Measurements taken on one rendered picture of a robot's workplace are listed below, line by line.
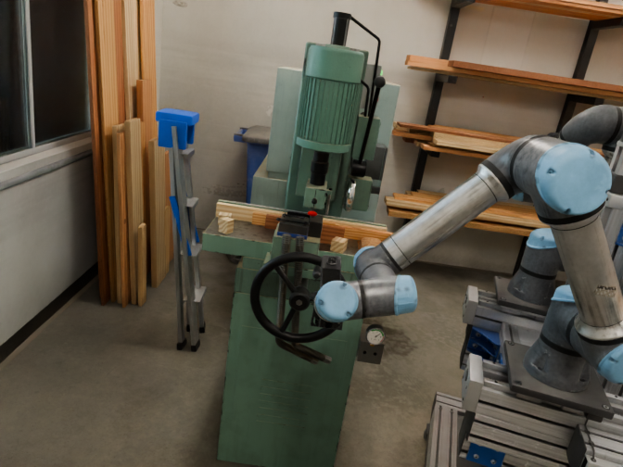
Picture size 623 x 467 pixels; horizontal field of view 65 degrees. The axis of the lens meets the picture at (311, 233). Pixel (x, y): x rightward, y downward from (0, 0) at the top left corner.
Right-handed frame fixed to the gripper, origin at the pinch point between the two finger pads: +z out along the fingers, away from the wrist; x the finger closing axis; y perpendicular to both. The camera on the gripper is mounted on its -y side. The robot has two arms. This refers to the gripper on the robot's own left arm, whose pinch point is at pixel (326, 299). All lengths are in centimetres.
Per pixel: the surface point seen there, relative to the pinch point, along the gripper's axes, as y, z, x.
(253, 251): -13.6, 30.3, -23.7
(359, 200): -41, 51, 10
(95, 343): 30, 127, -103
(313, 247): -15.7, 18.0, -5.0
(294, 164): -51, 49, -16
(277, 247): -14.2, 18.9, -15.6
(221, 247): -13.2, 30.5, -34.1
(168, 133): -66, 79, -74
